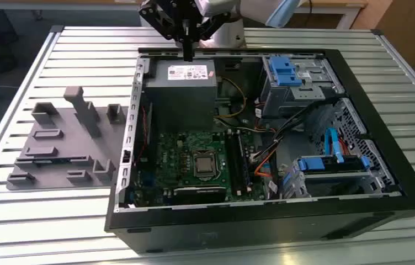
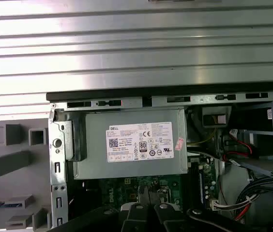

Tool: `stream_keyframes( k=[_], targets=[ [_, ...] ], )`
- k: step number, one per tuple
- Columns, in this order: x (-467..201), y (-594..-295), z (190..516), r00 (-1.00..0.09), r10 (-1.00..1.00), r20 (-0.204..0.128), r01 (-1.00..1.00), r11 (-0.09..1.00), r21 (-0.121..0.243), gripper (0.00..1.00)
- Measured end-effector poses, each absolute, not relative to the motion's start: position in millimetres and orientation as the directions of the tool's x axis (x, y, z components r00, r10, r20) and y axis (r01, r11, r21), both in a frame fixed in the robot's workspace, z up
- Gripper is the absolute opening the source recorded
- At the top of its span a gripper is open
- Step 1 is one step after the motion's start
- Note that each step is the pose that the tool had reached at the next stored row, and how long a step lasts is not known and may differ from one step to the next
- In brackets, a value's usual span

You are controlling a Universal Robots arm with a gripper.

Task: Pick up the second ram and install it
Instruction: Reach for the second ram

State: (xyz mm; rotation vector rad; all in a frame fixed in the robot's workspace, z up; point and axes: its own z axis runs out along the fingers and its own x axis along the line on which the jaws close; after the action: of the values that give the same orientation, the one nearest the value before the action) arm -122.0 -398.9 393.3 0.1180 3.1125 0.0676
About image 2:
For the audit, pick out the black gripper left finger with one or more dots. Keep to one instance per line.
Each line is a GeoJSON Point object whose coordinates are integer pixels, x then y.
{"type": "Point", "coordinates": [136, 220]}

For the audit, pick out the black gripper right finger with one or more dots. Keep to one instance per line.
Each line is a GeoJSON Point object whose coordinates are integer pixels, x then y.
{"type": "Point", "coordinates": [170, 222]}

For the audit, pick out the RAM stick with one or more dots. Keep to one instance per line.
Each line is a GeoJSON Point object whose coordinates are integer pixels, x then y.
{"type": "Point", "coordinates": [1, 205]}
{"type": "Point", "coordinates": [201, 186]}

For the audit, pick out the black empty RAM slot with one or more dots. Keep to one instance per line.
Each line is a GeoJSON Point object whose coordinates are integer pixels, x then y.
{"type": "Point", "coordinates": [194, 169]}

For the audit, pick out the green motherboard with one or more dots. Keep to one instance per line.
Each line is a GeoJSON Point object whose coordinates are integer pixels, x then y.
{"type": "Point", "coordinates": [175, 183]}

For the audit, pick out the grey power supply unit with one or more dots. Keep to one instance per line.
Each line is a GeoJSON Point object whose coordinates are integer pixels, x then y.
{"type": "Point", "coordinates": [95, 145]}

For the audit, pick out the black PC case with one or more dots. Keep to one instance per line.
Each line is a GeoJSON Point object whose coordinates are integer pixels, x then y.
{"type": "Point", "coordinates": [59, 157]}

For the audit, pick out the grey parts rack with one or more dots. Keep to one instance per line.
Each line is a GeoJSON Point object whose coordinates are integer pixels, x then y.
{"type": "Point", "coordinates": [5, 164]}

